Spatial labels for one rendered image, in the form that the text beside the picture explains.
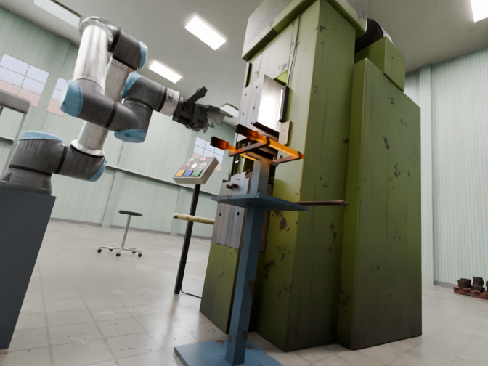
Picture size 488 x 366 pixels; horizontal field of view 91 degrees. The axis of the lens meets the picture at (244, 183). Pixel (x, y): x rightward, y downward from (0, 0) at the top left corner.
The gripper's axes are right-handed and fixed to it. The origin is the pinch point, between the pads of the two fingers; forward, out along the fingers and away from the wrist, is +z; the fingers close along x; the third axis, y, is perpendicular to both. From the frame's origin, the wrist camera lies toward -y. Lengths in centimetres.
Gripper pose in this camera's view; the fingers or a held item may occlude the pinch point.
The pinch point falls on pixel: (224, 121)
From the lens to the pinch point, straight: 100.5
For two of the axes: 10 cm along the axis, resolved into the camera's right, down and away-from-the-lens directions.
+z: 8.0, 2.4, 5.5
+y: -1.5, 9.7, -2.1
